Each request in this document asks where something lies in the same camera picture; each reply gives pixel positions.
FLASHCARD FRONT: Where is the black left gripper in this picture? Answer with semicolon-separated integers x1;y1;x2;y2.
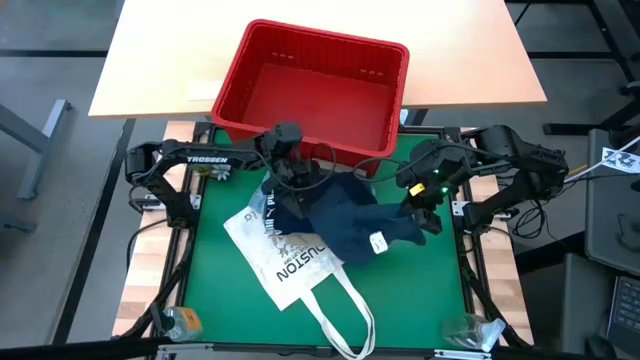
272;155;325;220

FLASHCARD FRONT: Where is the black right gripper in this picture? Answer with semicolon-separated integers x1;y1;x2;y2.
397;139;476;236

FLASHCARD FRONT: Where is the navy Puma print garment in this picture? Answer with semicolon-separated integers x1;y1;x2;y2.
259;174;321;237

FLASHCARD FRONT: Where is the black garment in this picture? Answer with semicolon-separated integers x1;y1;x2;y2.
307;172;428;267

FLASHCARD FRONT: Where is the red plastic laundry bin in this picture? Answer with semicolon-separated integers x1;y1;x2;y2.
210;18;411;178

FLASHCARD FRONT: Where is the cream printed tote bag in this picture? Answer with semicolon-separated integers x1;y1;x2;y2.
223;192;377;360

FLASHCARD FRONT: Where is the small potted succulent plant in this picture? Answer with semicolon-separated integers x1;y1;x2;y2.
192;163;233;182

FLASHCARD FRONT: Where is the clear plastic bottle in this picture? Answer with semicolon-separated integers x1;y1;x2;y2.
442;313;489;350

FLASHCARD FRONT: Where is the white label strip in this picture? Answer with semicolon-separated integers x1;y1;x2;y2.
185;80;224;101

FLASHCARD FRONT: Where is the plastic bottle with orange label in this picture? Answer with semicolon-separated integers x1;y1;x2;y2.
163;305;205;342

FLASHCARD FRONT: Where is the light wooden desk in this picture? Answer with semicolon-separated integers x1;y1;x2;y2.
88;0;548;120

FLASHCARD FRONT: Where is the grey side desk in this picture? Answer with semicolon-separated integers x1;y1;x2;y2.
583;128;640;277

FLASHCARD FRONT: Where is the printed marker paper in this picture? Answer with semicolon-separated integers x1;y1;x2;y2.
601;145;640;175

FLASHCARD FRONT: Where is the black keyboard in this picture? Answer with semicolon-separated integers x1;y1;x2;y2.
606;274;640;342

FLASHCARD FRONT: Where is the grey desk leg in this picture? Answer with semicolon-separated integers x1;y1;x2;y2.
0;98;74;201

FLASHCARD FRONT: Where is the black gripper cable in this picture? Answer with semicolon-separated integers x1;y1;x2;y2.
269;142;338;194
352;144;426;184

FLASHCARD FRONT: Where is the black aluminium table frame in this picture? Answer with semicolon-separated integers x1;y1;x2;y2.
119;119;531;360

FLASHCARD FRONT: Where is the black cable bundle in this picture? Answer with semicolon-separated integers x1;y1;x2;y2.
508;197;552;240

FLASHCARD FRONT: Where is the white bracket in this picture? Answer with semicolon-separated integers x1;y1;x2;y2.
478;318;507;353

